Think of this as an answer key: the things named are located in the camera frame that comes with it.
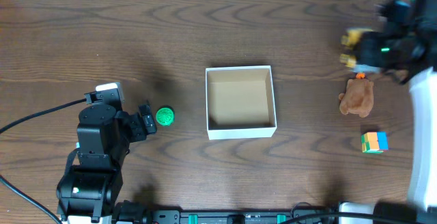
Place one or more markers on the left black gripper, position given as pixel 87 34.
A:
pixel 142 123

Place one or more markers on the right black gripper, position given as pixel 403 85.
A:
pixel 362 51

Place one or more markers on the yellow grey toy truck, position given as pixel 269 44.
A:
pixel 349 57

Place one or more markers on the brown plush bear toy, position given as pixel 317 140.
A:
pixel 358 97

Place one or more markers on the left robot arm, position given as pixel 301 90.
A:
pixel 93 176

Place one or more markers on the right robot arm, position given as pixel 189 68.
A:
pixel 408 42

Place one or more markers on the green round disc toy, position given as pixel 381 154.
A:
pixel 165 116

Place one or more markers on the multicolour puzzle cube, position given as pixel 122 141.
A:
pixel 374 142

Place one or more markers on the white cardboard box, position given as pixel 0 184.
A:
pixel 240 102

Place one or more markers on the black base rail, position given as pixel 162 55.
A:
pixel 129 212

